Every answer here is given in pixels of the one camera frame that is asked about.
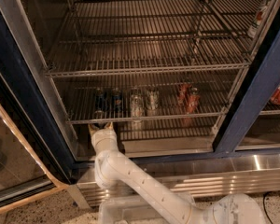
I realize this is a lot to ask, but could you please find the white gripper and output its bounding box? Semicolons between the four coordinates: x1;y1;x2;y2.
88;122;118;153

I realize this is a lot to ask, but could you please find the rear silver soda can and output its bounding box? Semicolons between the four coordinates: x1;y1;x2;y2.
146;87;159;110

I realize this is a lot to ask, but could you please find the middle wire fridge shelf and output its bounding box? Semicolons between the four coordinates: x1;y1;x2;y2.
45;34;251;78

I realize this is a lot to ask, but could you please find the clear plastic bin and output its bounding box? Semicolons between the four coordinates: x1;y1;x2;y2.
97;192;201;224

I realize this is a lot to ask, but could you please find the black cable on floor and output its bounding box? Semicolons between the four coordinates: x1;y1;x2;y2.
262;189;280;224

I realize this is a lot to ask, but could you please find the red soda can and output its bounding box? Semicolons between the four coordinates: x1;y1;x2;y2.
186;87;200;114
177;83;190;105

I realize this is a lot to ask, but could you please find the front silver soda can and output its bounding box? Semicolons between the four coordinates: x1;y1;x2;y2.
130;95;144;118

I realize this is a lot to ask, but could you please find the wire fridge shelf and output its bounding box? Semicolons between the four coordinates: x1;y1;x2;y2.
66;71;235;124
69;0;261;39
45;34;251;78

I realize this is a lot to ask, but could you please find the bottom wire fridge shelf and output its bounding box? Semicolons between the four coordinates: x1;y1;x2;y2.
66;71;235;124

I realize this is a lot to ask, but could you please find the white bottle on shelf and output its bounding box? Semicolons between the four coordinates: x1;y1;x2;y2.
247;0;272;38

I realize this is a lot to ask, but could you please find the front red soda can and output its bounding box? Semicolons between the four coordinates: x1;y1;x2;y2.
186;87;200;114

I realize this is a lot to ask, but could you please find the blue pepsi can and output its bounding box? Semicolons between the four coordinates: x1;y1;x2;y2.
112;88;122;113
95;89;106;111
93;110;106;129

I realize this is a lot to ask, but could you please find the silver soda can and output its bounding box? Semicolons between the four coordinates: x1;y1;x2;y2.
146;87;159;110
130;95;144;118

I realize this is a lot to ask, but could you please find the upper wire fridge shelf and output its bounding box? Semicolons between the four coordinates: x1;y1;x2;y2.
69;0;261;39

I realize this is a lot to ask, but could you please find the rear red soda can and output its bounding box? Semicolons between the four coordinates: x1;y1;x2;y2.
177;83;190;105

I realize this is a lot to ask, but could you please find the open glass fridge door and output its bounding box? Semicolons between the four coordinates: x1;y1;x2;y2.
0;77;67;215

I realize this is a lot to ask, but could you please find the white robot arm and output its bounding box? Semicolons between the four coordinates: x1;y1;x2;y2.
88;122;266;224

